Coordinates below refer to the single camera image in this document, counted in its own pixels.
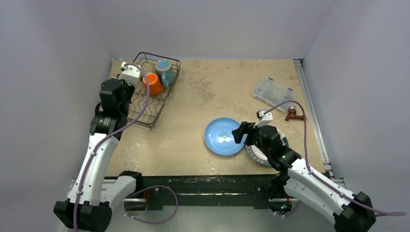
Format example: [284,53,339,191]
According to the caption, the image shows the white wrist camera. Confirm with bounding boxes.
[117,62,141,87]
[254,110,273,128]

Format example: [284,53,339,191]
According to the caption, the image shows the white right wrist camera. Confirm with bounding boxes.
[254,110,273,128]

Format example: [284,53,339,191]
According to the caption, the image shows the blue plate with bamboo pattern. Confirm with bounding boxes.
[204,117,246,156]

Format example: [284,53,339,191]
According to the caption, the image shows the red translucent cup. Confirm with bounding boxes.
[142,73,163,96]

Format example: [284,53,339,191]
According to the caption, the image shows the black wire dish rack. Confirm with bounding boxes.
[128,52,181,129]

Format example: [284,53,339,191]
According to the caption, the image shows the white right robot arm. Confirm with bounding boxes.
[232,122,376,232]

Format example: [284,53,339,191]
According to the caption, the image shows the blue butterfly mug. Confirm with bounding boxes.
[155,59,175,88]

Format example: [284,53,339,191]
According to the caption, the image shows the striped rim white plate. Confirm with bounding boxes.
[245,129,289,166]

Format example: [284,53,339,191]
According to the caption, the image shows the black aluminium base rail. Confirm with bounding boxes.
[120,171,291,211]

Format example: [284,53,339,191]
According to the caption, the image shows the clear plastic screw box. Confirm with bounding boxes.
[252,78,297,107]

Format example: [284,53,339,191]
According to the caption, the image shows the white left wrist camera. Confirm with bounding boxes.
[117,62,141,87]

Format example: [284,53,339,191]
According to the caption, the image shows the brown pipe fitting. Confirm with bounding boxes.
[285,108,307,121]

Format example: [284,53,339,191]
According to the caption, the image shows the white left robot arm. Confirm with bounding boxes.
[53,77,144,232]

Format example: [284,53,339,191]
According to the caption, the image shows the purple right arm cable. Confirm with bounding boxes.
[264,100,408,218]

